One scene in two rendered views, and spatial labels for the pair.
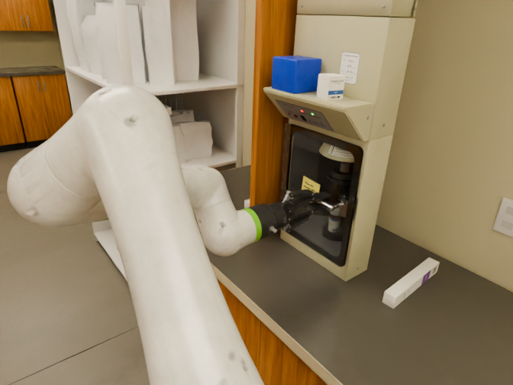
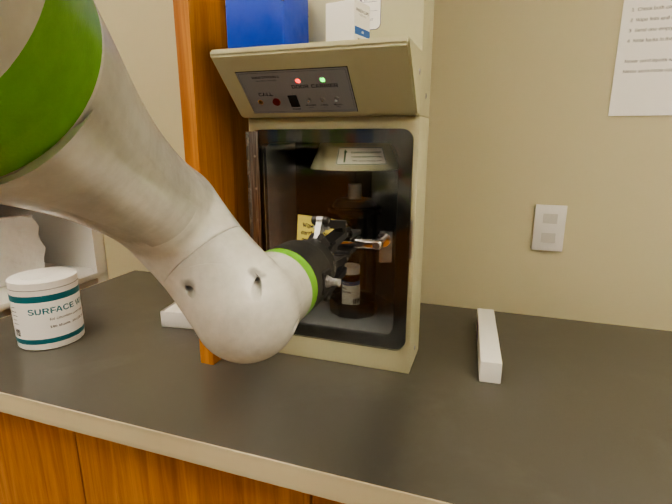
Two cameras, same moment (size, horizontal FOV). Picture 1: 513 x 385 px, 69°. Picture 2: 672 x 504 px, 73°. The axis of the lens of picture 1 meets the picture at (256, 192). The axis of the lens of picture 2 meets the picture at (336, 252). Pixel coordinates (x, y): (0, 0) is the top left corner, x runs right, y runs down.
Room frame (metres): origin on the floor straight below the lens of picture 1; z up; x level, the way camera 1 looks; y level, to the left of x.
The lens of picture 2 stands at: (0.38, 0.24, 1.37)
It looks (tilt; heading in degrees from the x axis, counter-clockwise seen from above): 14 degrees down; 328
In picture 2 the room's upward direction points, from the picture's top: straight up
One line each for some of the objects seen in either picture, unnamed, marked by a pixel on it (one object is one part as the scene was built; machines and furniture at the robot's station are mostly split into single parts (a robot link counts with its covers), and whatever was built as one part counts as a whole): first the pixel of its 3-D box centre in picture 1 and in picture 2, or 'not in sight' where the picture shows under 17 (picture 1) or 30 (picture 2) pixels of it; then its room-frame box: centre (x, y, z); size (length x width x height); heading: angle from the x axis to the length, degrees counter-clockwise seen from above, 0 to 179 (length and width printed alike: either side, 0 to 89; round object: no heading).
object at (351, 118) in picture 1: (313, 112); (316, 83); (1.06, -0.15, 1.46); 0.32 x 0.11 x 0.10; 39
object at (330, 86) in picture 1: (330, 86); (348, 26); (1.02, -0.19, 1.54); 0.05 x 0.05 x 0.06; 27
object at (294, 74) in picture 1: (295, 73); (268, 23); (1.13, -0.10, 1.56); 0.10 x 0.10 x 0.09; 39
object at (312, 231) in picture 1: (315, 194); (327, 240); (1.09, -0.19, 1.19); 0.30 x 0.01 x 0.40; 38
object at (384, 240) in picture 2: (326, 202); (360, 241); (1.02, -0.21, 1.20); 0.10 x 0.05 x 0.03; 38
